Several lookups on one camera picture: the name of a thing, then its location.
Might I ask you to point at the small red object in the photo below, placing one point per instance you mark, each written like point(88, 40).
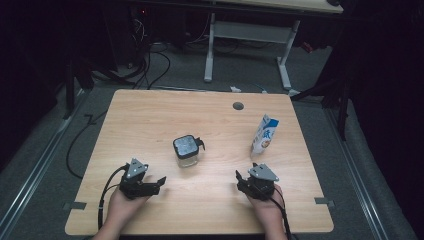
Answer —
point(307, 47)

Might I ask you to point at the glass jar with black lid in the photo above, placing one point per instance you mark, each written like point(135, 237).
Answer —
point(186, 148)

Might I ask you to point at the white metal frame desk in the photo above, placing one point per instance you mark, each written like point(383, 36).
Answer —
point(250, 31)

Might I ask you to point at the metal floor rail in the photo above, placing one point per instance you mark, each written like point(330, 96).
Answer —
point(353, 166)
point(40, 166)

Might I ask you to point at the small white plug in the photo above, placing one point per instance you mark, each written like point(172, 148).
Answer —
point(235, 89)

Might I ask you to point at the grey tape strip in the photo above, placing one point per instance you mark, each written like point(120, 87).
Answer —
point(75, 205)
point(324, 201)

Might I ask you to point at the person's right hand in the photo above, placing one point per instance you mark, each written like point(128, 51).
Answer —
point(266, 210)

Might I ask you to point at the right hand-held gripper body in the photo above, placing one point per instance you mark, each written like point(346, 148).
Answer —
point(263, 174)

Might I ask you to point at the grey round table grommet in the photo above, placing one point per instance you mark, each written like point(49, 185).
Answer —
point(238, 106)

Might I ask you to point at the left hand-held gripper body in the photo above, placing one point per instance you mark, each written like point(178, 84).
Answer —
point(135, 170)

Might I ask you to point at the white and blue pouch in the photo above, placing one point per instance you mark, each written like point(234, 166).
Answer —
point(265, 135)

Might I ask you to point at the person's left hand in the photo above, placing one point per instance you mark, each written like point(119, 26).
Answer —
point(123, 206)

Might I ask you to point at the black metal stand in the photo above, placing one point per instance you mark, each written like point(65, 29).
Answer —
point(341, 106)
point(69, 90)

